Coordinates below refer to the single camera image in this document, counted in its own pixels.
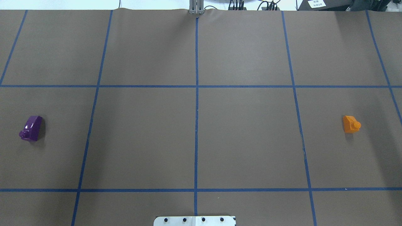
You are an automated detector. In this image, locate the purple trapezoid block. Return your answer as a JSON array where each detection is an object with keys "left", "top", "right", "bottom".
[{"left": 19, "top": 116, "right": 43, "bottom": 143}]

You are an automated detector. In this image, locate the orange trapezoid block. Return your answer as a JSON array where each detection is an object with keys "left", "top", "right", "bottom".
[{"left": 343, "top": 115, "right": 361, "bottom": 134}]

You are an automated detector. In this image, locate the black box with label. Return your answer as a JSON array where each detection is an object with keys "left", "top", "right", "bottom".
[{"left": 297, "top": 0, "right": 392, "bottom": 12}]

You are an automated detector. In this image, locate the aluminium frame post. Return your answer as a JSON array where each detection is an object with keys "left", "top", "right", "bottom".
[{"left": 188, "top": 0, "right": 205, "bottom": 15}]

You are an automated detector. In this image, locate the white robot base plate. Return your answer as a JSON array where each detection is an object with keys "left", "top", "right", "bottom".
[{"left": 153, "top": 216, "right": 236, "bottom": 226}]

